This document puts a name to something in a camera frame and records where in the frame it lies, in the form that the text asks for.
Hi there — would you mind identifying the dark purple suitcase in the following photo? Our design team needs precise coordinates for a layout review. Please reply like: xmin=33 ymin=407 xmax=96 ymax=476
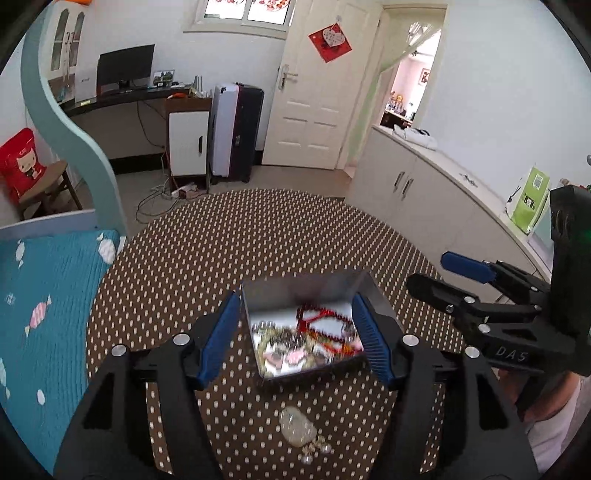
xmin=233 ymin=83 xmax=265 ymax=183

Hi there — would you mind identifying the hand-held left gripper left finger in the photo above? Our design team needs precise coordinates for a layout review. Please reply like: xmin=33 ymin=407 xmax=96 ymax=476
xmin=53 ymin=290 xmax=243 ymax=480

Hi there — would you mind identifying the pale jade pendant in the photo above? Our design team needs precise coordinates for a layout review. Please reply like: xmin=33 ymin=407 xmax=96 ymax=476
xmin=281 ymin=407 xmax=318 ymax=446

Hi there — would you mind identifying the teal candy-print blanket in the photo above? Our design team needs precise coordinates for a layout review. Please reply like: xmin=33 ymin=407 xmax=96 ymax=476
xmin=0 ymin=228 xmax=126 ymax=416

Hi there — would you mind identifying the dark desk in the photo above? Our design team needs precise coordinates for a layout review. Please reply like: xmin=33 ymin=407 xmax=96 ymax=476
xmin=60 ymin=85 xmax=195 ymax=118

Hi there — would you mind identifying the cream sideboard cabinet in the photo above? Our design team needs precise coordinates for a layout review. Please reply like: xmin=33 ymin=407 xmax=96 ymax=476
xmin=345 ymin=124 xmax=555 ymax=282

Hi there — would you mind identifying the cream bead bracelet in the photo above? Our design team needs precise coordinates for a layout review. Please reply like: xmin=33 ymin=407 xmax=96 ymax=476
xmin=252 ymin=323 xmax=301 ymax=352

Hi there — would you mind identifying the light teal bunk bed frame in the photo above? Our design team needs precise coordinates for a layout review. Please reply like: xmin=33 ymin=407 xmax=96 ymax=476
xmin=0 ymin=0 xmax=127 ymax=241

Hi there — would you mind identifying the red bead bracelet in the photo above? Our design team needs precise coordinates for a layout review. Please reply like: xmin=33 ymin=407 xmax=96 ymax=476
xmin=295 ymin=302 xmax=365 ymax=358

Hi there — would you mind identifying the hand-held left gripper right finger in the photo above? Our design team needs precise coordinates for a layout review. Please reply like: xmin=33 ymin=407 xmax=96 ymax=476
xmin=351 ymin=293 xmax=541 ymax=480

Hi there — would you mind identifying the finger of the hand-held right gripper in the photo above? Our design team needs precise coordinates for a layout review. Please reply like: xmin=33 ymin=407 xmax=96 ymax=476
xmin=406 ymin=273 xmax=557 ymax=374
xmin=440 ymin=251 xmax=552 ymax=305

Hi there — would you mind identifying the red cartoon pillow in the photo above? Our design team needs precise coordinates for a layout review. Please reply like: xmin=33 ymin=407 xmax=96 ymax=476
xmin=0 ymin=128 xmax=49 ymax=206

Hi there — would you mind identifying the wooden chair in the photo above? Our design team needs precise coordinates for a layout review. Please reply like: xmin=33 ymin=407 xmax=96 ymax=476
xmin=18 ymin=161 xmax=84 ymax=220

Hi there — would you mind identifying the light teal paper bag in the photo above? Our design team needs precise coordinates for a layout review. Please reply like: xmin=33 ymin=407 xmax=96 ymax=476
xmin=526 ymin=212 xmax=555 ymax=273

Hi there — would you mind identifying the window with cream frame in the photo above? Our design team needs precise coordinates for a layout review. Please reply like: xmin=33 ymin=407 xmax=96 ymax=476
xmin=182 ymin=0 xmax=296 ymax=40

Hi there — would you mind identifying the person's right forearm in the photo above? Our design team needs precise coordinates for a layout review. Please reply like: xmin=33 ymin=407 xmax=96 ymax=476
xmin=501 ymin=369 xmax=585 ymax=467

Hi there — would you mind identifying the white glass-door cabinet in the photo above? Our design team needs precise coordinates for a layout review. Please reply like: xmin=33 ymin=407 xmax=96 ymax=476
xmin=48 ymin=4 xmax=88 ymax=102

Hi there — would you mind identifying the silver metal tin box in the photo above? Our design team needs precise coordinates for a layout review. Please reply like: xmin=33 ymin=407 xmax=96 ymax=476
xmin=240 ymin=270 xmax=407 ymax=393

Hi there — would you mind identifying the white panel door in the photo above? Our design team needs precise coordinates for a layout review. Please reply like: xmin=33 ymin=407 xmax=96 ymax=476
xmin=261 ymin=0 xmax=382 ymax=171

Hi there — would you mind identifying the black computer monitor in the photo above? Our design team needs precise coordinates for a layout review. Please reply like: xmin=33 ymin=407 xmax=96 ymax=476
xmin=96 ymin=44 xmax=156 ymax=90

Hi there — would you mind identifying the white box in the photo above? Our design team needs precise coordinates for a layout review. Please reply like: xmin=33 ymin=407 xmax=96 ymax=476
xmin=74 ymin=65 xmax=99 ymax=103

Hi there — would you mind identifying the wooden cabinet with white door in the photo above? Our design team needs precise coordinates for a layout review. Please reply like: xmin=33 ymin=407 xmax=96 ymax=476
xmin=164 ymin=95 xmax=214 ymax=192

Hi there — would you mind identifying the brown polka-dot tablecloth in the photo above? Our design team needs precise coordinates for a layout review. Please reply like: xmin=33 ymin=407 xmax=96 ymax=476
xmin=85 ymin=188 xmax=467 ymax=480

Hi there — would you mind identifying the white suitcase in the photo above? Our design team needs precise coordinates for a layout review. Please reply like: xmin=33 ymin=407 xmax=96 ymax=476
xmin=209 ymin=83 xmax=242 ymax=178

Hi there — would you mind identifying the white striped cloth bag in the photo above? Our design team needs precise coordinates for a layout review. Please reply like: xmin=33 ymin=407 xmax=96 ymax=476
xmin=392 ymin=127 xmax=438 ymax=149

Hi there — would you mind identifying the green paper bag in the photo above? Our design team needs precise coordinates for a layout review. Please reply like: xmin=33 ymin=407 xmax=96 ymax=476
xmin=505 ymin=164 xmax=551 ymax=234

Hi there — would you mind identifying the red diamond door decoration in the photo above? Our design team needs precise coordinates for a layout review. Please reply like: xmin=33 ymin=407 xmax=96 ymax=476
xmin=308 ymin=25 xmax=352 ymax=64

